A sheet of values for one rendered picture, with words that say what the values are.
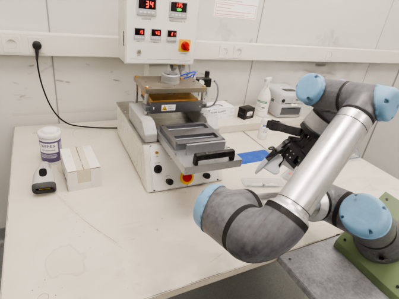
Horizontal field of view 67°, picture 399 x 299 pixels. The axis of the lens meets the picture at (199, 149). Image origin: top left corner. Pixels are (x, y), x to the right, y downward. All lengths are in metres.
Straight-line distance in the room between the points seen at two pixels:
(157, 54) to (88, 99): 0.54
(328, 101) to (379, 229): 0.37
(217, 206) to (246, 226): 0.09
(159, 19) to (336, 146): 0.97
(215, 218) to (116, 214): 0.53
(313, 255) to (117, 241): 0.63
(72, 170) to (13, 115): 0.68
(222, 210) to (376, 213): 0.44
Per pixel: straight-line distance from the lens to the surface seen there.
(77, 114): 1.81
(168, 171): 1.22
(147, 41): 1.40
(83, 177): 1.22
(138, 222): 1.09
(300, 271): 1.05
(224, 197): 0.68
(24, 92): 1.76
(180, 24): 1.44
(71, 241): 1.05
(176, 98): 1.30
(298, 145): 0.94
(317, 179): 0.65
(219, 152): 1.00
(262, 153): 1.64
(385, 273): 1.12
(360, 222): 0.93
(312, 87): 0.79
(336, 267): 1.12
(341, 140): 0.68
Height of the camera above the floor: 1.48
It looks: 28 degrees down
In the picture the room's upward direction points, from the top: 8 degrees clockwise
